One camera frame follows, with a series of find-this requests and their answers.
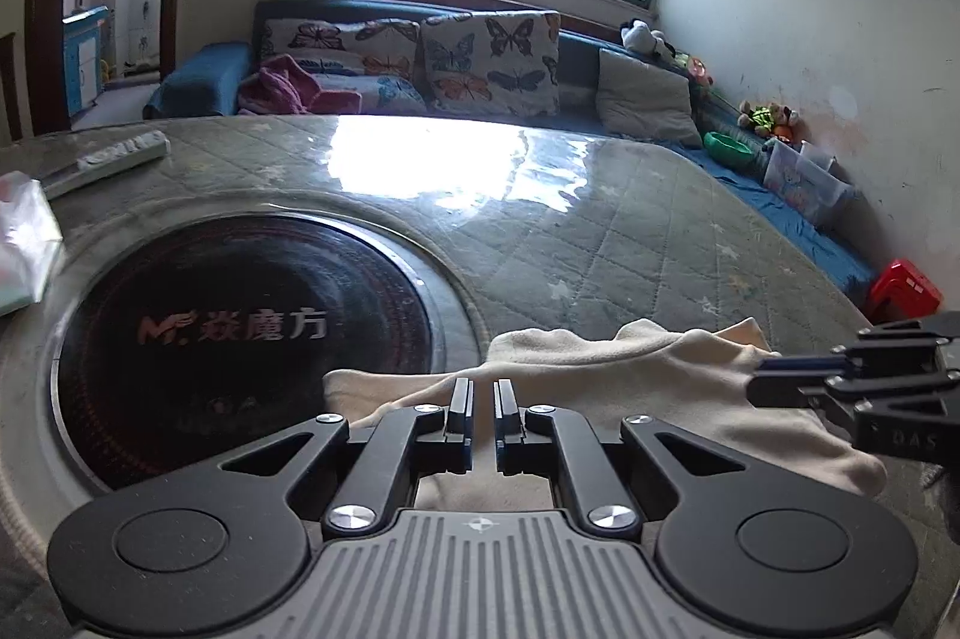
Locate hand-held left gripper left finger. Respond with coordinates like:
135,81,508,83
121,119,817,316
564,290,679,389
217,376,475,539

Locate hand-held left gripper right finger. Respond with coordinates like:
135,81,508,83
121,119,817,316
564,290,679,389
493,376,758,539

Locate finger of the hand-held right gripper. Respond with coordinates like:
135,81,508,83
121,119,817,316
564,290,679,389
748,370,960,413
756,313,960,379

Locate cream pants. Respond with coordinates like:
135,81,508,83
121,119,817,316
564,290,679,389
324,318,888,512

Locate red plastic stool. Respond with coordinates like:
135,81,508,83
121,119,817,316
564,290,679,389
868,259,944,322

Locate clear plastic storage box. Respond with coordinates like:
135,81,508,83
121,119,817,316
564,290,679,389
763,140,853,227

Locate green bowl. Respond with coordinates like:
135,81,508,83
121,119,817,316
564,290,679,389
703,131,759,168

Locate black round induction cooker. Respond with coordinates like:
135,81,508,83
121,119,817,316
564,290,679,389
49,211,488,494

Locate green and brown plush toys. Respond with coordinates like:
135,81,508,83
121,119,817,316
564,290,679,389
739,100,800,140

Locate grey cushion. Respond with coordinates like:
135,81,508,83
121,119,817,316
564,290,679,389
596,48,703,149

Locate colourful plush toy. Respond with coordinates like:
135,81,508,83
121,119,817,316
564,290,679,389
671,50,715,86

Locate square butterfly print cushion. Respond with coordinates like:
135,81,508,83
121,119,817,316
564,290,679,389
420,11,563,118

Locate panda plush toy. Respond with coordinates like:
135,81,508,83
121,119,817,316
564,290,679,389
621,19,668,59

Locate pink cloth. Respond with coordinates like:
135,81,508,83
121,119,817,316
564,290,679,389
238,54,362,116

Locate wide butterfly print cushion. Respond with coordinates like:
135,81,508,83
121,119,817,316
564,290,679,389
261,18,422,79

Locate blue sofa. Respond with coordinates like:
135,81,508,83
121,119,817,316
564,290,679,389
142,0,878,302

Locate white remote control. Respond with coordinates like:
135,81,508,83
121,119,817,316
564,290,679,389
41,130,170,197

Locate green white tissue pack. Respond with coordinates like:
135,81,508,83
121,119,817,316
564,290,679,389
0,172,65,317

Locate blue cabinet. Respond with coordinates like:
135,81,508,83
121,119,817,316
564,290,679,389
62,7,110,119

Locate wooden chair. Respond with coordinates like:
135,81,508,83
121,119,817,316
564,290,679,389
0,33,23,142

